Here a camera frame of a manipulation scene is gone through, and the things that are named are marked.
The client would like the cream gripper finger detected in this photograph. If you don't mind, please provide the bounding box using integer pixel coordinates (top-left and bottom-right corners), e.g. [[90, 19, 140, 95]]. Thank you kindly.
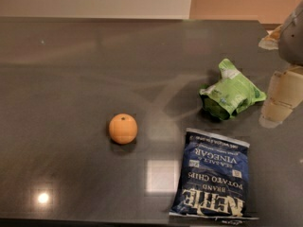
[[259, 65, 303, 129], [258, 26, 282, 50]]

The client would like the green rice chip bag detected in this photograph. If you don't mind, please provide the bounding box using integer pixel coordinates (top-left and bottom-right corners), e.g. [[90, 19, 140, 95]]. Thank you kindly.
[[199, 59, 266, 120]]

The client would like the blue kettle chips bag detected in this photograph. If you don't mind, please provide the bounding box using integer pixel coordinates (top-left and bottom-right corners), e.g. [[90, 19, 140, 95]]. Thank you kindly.
[[169, 128, 250, 220]]

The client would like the orange fruit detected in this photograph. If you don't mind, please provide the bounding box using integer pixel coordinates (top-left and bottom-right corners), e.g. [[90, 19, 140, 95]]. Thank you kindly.
[[109, 113, 138, 145]]

